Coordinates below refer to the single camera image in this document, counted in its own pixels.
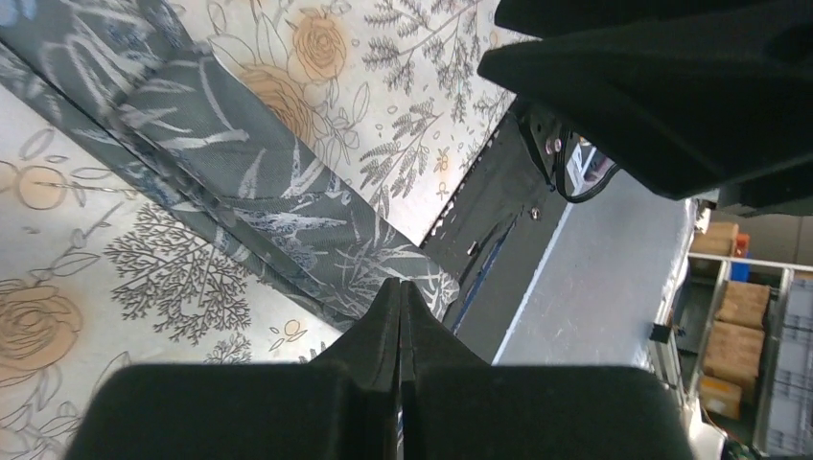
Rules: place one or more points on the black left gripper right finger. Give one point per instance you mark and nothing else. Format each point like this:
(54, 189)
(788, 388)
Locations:
(457, 406)

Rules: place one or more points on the grey leaf pattern tie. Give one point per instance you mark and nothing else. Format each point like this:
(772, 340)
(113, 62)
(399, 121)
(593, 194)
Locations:
(126, 81)

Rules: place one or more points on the metal storage shelf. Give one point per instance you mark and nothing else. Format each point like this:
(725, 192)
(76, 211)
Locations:
(778, 424)

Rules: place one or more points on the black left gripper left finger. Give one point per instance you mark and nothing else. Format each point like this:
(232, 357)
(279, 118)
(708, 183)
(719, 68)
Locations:
(339, 405)

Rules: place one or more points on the floral tablecloth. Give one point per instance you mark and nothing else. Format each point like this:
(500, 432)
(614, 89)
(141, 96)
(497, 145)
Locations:
(97, 276)

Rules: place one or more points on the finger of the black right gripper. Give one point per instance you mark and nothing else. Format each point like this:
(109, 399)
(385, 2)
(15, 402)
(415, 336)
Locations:
(685, 96)

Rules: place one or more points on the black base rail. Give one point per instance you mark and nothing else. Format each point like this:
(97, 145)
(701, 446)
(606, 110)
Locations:
(521, 255)

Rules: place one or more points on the stacked cardboard boxes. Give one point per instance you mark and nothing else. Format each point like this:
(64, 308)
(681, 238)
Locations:
(731, 362)

